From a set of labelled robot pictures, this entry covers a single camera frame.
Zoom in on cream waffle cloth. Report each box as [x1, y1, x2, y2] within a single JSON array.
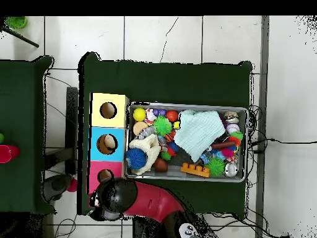
[[128, 133, 162, 175]]

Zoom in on blue spiky ball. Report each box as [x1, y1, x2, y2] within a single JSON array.
[[124, 148, 149, 170]]

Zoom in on wooden box with three holes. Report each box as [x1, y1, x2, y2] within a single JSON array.
[[87, 92, 130, 195]]

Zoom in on shallow mesh bin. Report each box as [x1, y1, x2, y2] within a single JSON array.
[[124, 101, 249, 183]]

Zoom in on green spiky creature with eyes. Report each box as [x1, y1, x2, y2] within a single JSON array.
[[152, 115, 173, 138]]

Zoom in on red-orange ball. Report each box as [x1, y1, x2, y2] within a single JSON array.
[[165, 109, 180, 123]]

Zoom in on yellow ball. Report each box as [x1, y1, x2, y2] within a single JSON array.
[[132, 107, 147, 123]]

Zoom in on brown toy football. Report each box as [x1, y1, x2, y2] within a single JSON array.
[[152, 157, 169, 173]]

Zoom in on mint waffle cloth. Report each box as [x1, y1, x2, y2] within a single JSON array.
[[173, 109, 226, 163]]

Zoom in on orange toy brick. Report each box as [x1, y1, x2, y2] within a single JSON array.
[[180, 162, 211, 179]]

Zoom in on white toy baseball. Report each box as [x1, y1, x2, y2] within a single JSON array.
[[225, 123, 240, 134]]

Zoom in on dark green side table cloth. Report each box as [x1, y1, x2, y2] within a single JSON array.
[[0, 55, 56, 215]]

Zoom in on pink plastic cup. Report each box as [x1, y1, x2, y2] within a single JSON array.
[[0, 144, 20, 164]]

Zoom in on green plastic cup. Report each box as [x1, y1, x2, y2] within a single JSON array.
[[5, 16, 28, 30]]

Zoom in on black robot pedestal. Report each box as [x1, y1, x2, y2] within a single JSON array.
[[132, 215, 174, 238]]

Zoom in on black cable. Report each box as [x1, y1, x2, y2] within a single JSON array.
[[248, 137, 317, 154]]

